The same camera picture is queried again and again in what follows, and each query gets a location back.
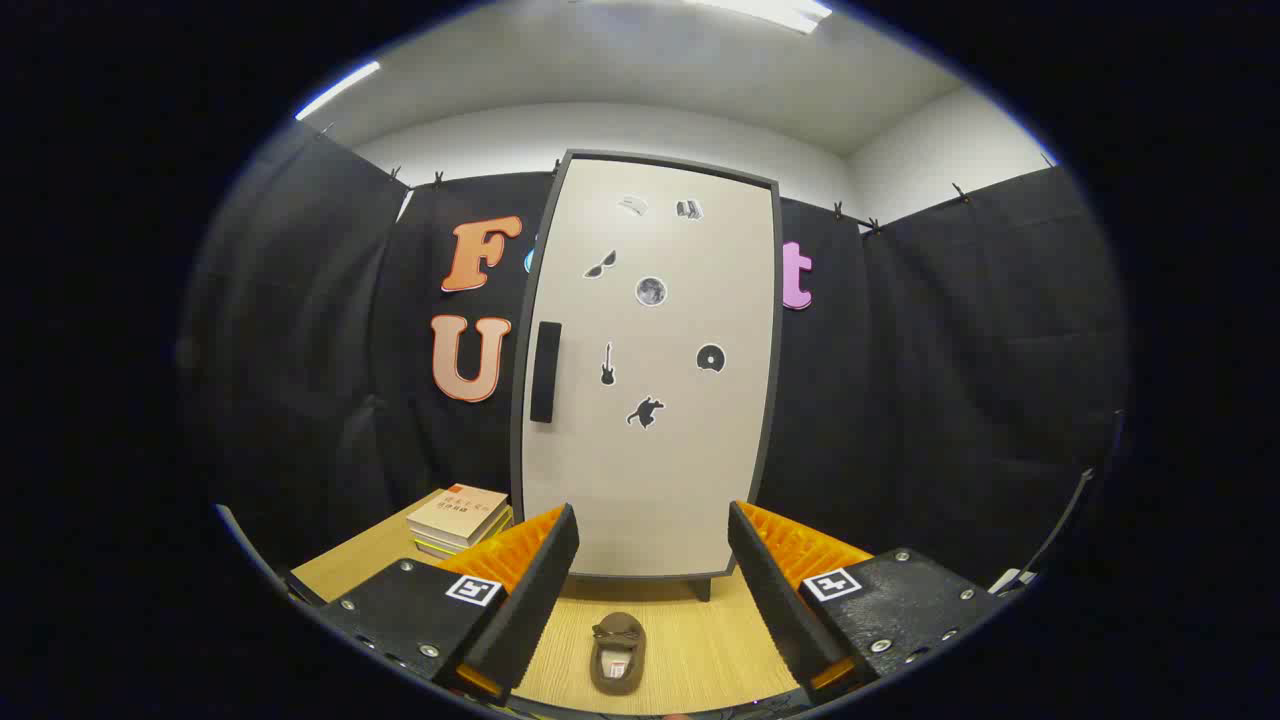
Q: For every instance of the dark grey shoe cabinet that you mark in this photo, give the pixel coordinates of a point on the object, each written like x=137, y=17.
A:
x=703, y=590

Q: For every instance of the black backdrop cloth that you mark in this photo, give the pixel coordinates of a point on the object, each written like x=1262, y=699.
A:
x=950, y=400

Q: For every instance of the beige red cover book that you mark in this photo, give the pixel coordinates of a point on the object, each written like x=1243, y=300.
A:
x=460, y=512

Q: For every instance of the yellow edged book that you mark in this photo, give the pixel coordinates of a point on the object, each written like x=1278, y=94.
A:
x=480, y=545

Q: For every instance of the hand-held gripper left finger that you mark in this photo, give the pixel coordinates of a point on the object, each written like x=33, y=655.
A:
x=540, y=590

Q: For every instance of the ceiling light strip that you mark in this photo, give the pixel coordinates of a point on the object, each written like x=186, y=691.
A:
x=780, y=12
x=340, y=88

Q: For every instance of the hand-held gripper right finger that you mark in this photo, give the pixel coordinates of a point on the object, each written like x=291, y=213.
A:
x=770, y=600

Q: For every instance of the white green printed card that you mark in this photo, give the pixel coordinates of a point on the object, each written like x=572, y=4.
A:
x=1012, y=580

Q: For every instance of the brown fuzzy shoe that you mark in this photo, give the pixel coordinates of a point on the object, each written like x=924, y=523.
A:
x=617, y=660

